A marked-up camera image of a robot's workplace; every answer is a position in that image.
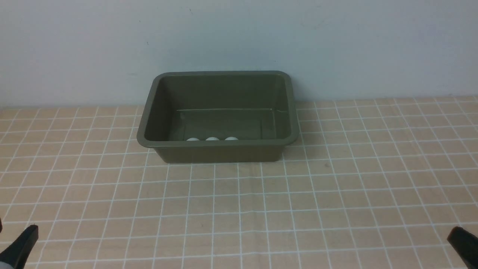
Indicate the beige checkered tablecloth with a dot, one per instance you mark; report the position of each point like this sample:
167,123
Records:
369,184

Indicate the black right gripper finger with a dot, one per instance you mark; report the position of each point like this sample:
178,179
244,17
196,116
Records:
466,246

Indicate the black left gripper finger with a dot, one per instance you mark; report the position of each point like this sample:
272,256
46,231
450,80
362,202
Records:
15,256

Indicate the olive green plastic bin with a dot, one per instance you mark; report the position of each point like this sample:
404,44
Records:
257,107

